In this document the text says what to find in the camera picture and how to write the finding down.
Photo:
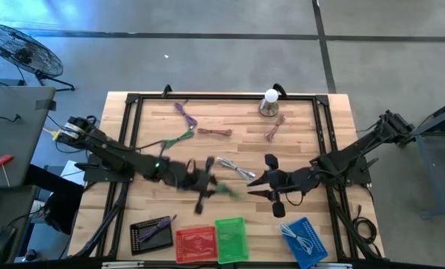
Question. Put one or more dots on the black plastic basket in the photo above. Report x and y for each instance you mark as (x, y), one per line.
(159, 244)

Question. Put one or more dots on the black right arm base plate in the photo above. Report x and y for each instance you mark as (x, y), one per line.
(360, 173)

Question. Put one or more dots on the red plastic basket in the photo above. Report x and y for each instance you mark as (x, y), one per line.
(196, 244)

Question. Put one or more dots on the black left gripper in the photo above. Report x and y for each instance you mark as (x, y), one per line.
(196, 181)

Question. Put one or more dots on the black computer mouse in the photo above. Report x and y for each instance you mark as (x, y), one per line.
(0, 243)

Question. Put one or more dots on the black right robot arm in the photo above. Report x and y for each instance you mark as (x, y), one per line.
(357, 149)

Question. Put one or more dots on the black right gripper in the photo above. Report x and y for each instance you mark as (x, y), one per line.
(293, 181)

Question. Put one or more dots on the white bulb on metal base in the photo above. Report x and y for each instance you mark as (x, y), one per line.
(271, 96)

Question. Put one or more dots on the grey metal stand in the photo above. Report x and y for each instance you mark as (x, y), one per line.
(426, 164)

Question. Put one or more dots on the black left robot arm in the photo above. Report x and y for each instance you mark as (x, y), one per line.
(110, 151)

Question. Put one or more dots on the blue plastic basket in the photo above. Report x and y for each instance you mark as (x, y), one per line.
(316, 250)

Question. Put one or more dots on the black aluminium table frame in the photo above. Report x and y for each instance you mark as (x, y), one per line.
(226, 96)

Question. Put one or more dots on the green plastic basket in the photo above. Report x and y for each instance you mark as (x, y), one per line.
(231, 241)

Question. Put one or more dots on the grey desk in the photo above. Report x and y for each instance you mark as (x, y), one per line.
(13, 130)

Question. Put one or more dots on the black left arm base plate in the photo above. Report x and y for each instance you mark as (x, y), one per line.
(95, 175)

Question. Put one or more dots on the black floor fan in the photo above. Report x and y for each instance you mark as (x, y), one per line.
(22, 50)

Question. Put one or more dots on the white paper sheet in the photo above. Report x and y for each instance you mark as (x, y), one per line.
(70, 169)

